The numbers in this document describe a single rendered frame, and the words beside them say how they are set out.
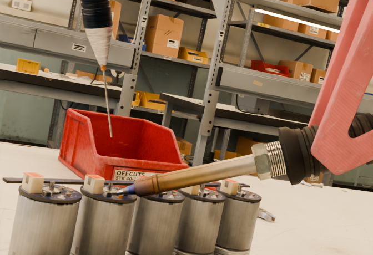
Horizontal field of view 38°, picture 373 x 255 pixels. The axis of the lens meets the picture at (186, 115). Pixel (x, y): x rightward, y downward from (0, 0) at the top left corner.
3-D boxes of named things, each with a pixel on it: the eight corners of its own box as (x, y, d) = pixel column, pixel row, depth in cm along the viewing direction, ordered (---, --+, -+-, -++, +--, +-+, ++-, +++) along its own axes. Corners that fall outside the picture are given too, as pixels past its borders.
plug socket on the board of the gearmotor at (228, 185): (240, 194, 29) (242, 182, 28) (228, 194, 28) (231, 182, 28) (229, 190, 29) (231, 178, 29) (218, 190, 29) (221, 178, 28)
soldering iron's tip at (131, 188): (116, 199, 23) (139, 194, 23) (113, 188, 23) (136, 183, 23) (118, 197, 24) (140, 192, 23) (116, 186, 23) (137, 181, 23)
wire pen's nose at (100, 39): (83, 65, 21) (78, 27, 21) (106, 60, 22) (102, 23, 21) (99, 69, 20) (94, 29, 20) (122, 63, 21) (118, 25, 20)
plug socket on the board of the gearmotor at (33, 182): (48, 194, 21) (50, 177, 21) (27, 194, 20) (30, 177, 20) (38, 188, 22) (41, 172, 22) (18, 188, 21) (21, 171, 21)
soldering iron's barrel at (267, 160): (137, 210, 22) (288, 178, 22) (128, 174, 22) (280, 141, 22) (142, 202, 24) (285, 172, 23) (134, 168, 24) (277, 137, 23)
